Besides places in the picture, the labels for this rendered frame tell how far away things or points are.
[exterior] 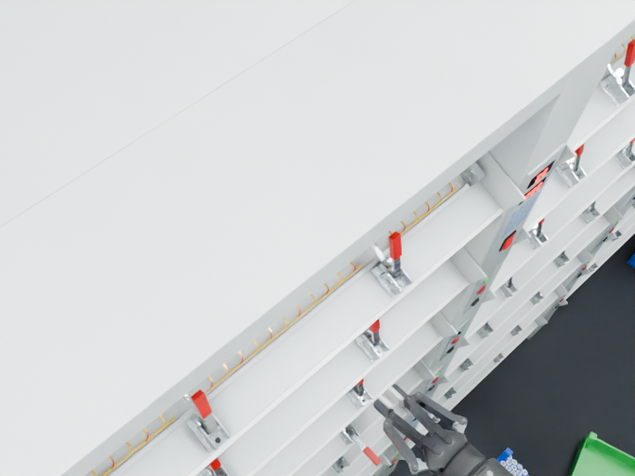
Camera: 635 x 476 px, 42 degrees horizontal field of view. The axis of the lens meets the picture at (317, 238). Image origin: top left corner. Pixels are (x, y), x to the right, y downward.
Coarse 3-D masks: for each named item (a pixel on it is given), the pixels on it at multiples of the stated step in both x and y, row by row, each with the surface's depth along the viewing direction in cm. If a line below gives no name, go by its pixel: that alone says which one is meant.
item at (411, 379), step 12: (420, 360) 148; (408, 372) 152; (420, 372) 151; (408, 384) 151; (384, 396) 149; (372, 408) 148; (360, 420) 147; (372, 420) 147; (360, 432) 146; (336, 444) 144; (348, 444) 145; (324, 456) 143; (336, 456) 144; (300, 468) 142; (312, 468) 142; (324, 468) 143
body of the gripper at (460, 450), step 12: (456, 432) 136; (444, 444) 134; (456, 444) 134; (468, 444) 134; (432, 456) 133; (444, 456) 133; (456, 456) 130; (468, 456) 130; (480, 456) 131; (432, 468) 132; (444, 468) 131; (456, 468) 129; (468, 468) 129
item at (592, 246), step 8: (632, 192) 184; (624, 200) 188; (632, 200) 195; (616, 208) 191; (624, 208) 194; (592, 240) 204; (600, 240) 205; (592, 248) 206; (576, 272) 218; (568, 280) 222; (568, 288) 233; (552, 304) 235; (544, 312) 240; (552, 312) 248; (536, 328) 249; (528, 336) 255
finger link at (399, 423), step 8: (392, 416) 137; (400, 416) 137; (392, 424) 139; (400, 424) 137; (408, 424) 136; (408, 432) 136; (416, 432) 136; (416, 440) 136; (424, 440) 134; (432, 448) 133; (440, 448) 133
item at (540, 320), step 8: (536, 320) 246; (544, 320) 242; (528, 328) 245; (520, 336) 244; (512, 344) 243; (504, 352) 241; (496, 360) 239; (488, 368) 238; (480, 376) 237; (472, 384) 236; (464, 392) 234; (456, 400) 233; (448, 408) 232; (424, 432) 228
